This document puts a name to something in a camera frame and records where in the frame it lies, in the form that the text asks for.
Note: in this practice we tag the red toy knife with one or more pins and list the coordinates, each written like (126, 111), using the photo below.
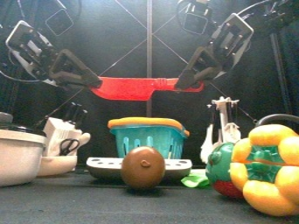
(133, 89)

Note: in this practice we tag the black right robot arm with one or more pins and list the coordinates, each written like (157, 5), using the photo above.
(273, 13)

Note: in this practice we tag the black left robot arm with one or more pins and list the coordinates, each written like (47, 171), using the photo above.
(11, 11)

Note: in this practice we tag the brown toy kiwi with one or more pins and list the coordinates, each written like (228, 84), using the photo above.
(143, 168)

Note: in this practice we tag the white toy knife block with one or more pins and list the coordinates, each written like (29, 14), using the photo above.
(57, 131)

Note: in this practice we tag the white utensil rack with tools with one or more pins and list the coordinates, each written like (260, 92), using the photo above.
(222, 125)

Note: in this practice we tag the black toy scissors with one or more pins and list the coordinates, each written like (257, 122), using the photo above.
(69, 145)

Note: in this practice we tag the teal basket with orange rim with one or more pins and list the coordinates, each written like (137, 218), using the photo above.
(150, 137)

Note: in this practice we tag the white pot with lid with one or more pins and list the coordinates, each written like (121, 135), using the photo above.
(19, 154)

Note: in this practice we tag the green and red toy tomato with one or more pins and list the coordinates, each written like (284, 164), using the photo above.
(220, 166)

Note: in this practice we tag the grey toy cutting board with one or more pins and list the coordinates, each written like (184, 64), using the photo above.
(177, 169)

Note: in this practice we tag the green toy leaf piece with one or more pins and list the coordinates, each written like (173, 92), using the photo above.
(196, 179)

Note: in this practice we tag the yellow toy bell pepper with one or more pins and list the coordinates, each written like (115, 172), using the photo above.
(269, 178)

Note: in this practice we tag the grey vertical frame pole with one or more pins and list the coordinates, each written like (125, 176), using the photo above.
(150, 43)

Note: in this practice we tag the dark slanted frame pole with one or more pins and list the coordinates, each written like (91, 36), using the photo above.
(281, 73)

